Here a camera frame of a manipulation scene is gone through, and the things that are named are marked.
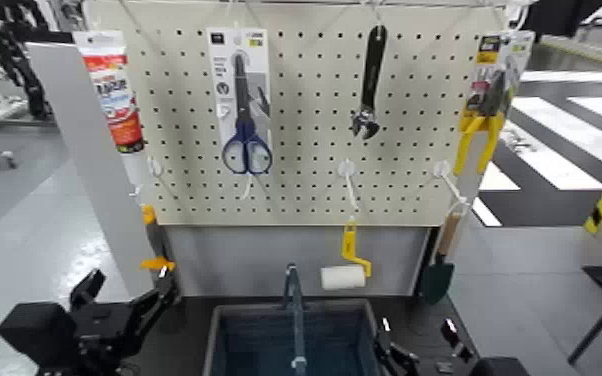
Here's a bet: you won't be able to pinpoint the grey side panel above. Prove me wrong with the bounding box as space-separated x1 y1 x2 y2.
25 41 156 298

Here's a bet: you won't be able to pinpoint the black adjustable wrench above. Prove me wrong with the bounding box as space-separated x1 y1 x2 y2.
350 24 389 141

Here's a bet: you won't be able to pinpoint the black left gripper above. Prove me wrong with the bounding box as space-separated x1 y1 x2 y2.
0 266 180 376

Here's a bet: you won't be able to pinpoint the green trowel wooden handle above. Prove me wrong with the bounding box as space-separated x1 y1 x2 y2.
419 210 464 306

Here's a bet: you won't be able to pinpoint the blue plastic crate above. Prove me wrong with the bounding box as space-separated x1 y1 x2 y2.
202 298 387 376

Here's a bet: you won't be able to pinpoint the blue scissors in package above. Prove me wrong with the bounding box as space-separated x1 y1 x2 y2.
206 26 275 177

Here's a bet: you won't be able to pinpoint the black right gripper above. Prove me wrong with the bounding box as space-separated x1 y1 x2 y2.
373 316 532 376

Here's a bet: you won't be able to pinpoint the white red sealant tube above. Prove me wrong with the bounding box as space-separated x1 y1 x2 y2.
72 29 151 186

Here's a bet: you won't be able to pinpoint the blue crate handle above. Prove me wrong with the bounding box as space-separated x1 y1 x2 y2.
281 263 311 376

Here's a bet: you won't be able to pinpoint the white pegboard hook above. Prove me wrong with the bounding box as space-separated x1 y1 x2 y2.
130 156 166 200
432 159 471 207
336 158 361 222

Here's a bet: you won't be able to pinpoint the yellow pliers in package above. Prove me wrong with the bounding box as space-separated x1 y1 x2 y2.
453 29 536 178

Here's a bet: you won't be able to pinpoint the grey back panel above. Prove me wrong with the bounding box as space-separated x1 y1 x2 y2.
163 224 431 298

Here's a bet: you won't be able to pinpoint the yellow handled white paint roller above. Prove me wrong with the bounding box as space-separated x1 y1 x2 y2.
320 219 374 292

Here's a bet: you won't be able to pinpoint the beige pegboard panel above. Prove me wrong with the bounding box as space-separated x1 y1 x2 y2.
84 0 523 228

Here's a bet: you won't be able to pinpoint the orange grey clamp tool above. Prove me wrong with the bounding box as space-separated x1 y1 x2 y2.
140 204 178 274

